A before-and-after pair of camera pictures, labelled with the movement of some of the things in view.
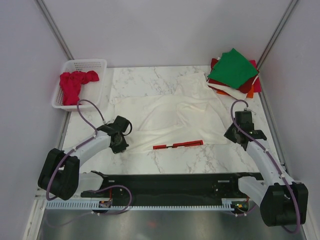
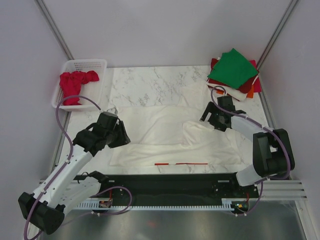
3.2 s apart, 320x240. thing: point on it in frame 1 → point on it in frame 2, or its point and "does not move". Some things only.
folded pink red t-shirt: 257,85 does not move
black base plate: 172,189 does not move
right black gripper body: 231,133 → 217,115
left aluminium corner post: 51,24 does not move
